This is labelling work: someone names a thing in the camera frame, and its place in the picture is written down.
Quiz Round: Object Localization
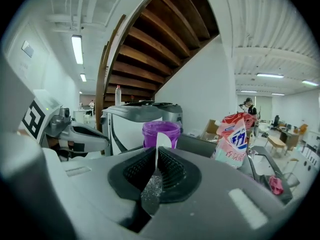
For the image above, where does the grey wall panel box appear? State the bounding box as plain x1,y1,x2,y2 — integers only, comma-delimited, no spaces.
21,39,35,59

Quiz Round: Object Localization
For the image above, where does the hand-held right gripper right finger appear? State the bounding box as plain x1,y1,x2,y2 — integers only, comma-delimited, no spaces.
139,146,286,240

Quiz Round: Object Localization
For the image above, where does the pink cloth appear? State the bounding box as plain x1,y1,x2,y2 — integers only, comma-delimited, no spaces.
268,174,285,196

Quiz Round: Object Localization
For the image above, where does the curved wooden staircase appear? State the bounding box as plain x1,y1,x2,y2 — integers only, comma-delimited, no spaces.
94,0,221,133

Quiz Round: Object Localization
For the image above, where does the brown cardboard box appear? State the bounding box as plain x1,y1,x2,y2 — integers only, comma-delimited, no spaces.
199,118,224,143

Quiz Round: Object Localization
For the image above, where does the white black cleaning machine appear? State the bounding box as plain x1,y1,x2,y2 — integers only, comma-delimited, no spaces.
100,104,164,158

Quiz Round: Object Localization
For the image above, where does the clear plastic water bottle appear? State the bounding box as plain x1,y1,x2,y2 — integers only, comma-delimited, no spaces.
114,84,123,106

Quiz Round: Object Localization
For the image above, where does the metal frame chair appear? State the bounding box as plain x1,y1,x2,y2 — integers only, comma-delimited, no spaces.
282,157,301,189

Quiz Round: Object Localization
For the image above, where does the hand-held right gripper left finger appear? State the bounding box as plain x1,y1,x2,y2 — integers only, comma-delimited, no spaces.
42,146,158,240

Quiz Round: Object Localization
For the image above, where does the small wooden table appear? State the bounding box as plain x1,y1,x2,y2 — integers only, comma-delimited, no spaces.
266,135,287,159

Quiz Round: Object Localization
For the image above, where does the black office chair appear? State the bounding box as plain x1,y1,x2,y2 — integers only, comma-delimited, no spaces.
270,114,281,129

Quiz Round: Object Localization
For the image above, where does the purple plastic bucket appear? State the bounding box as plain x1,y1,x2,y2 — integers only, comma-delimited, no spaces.
141,120,182,151

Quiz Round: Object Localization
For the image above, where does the white plastic spoon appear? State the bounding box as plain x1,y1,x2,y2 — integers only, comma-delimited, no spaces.
154,131,174,171

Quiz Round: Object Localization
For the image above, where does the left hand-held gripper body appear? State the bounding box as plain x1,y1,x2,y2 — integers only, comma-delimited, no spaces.
21,89,73,148

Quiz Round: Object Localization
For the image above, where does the black frame glass table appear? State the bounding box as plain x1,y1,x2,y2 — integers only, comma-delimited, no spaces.
245,144,294,205

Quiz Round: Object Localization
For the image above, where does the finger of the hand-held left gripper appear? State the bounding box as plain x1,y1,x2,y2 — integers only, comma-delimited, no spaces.
70,124,101,131
69,127,111,153

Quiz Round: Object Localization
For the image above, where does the grey black cleaning machine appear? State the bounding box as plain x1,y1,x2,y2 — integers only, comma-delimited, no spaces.
152,103,184,135

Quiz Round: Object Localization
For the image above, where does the detergent refill bag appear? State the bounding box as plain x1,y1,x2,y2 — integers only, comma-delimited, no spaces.
210,112,259,170

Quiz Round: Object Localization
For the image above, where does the white panel with black marks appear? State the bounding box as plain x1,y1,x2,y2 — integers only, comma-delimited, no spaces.
299,143,320,175

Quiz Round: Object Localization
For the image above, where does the wooden office desk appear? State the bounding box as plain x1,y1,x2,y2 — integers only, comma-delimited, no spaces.
278,127,302,153

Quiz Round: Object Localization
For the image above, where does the person's left hand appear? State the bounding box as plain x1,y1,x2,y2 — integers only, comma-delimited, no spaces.
48,136,74,153

